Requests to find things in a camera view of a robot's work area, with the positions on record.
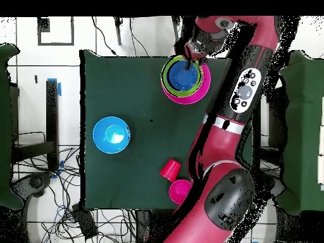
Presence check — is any small dark blue bowl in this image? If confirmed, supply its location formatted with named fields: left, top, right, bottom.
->
left=167, top=60, right=199, bottom=92

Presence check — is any green bowl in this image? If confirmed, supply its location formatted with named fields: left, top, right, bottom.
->
left=161, top=54, right=204, bottom=98

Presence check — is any large pink bowl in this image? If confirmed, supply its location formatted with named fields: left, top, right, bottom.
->
left=160, top=53, right=211, bottom=105

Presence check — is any light blue bowl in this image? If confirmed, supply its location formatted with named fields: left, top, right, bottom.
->
left=92, top=116, right=131, bottom=154

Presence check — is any red cup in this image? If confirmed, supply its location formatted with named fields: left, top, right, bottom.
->
left=159, top=158, right=182, bottom=183

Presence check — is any black stand leg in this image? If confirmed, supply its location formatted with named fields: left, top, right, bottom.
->
left=171, top=16, right=180, bottom=42
left=113, top=16, right=123, bottom=46

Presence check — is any dark green table cloth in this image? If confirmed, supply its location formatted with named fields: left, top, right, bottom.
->
left=279, top=49, right=324, bottom=216
left=0, top=42, right=24, bottom=211
left=79, top=49, right=254, bottom=212

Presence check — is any small pink bowl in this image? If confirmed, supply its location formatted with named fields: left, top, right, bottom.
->
left=168, top=179, right=192, bottom=205

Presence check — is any black metal stand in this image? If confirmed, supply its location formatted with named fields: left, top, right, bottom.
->
left=12, top=79, right=59, bottom=171

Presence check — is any black cable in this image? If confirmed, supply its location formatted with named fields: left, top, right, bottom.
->
left=91, top=16, right=118, bottom=56

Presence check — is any bundle of cables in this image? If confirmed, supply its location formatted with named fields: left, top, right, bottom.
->
left=12, top=132, right=84, bottom=243

